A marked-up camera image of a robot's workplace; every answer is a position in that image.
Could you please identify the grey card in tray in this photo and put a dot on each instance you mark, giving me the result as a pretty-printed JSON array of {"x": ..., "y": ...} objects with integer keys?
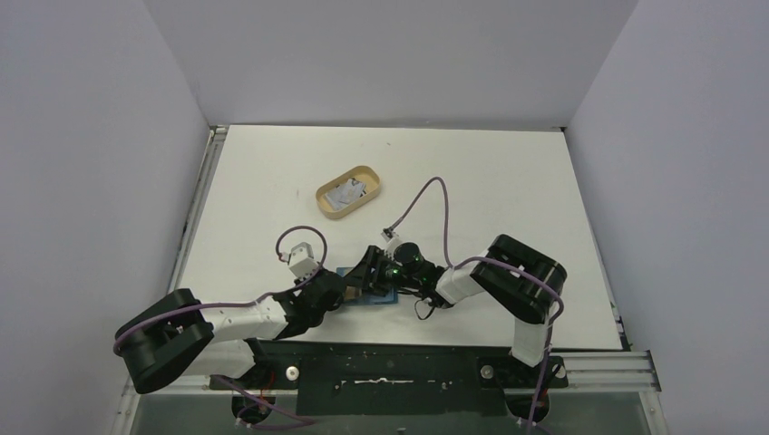
[{"x": 346, "y": 193}]

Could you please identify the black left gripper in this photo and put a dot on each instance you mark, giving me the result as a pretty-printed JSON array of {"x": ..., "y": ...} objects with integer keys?
[{"x": 335, "y": 286}]

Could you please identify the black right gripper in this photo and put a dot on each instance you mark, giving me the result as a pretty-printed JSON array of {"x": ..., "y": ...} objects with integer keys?
[{"x": 373, "y": 271}]

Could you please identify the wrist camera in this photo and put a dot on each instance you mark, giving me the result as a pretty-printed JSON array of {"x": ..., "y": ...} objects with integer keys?
[
  {"x": 301, "y": 261},
  {"x": 391, "y": 242}
]

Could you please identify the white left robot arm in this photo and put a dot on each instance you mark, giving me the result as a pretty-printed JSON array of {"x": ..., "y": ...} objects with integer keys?
[{"x": 182, "y": 336}]

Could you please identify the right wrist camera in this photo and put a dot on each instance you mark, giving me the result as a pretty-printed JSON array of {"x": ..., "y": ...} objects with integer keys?
[{"x": 391, "y": 242}]

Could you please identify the beige oval tray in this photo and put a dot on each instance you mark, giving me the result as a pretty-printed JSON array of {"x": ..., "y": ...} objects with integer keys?
[{"x": 372, "y": 190}]

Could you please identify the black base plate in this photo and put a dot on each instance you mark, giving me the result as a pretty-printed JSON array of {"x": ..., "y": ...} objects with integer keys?
[{"x": 377, "y": 399}]

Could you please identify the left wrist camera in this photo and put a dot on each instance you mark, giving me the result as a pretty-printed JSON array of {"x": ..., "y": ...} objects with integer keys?
[{"x": 301, "y": 261}]

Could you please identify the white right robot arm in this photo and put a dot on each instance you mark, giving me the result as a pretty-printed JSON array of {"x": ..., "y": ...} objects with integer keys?
[{"x": 525, "y": 282}]

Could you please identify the aluminium frame rail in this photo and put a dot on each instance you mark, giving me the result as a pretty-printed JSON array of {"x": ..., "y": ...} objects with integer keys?
[{"x": 476, "y": 368}]

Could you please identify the blue card holder wallet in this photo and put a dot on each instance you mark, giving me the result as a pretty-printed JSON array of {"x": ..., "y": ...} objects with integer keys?
[{"x": 365, "y": 287}]

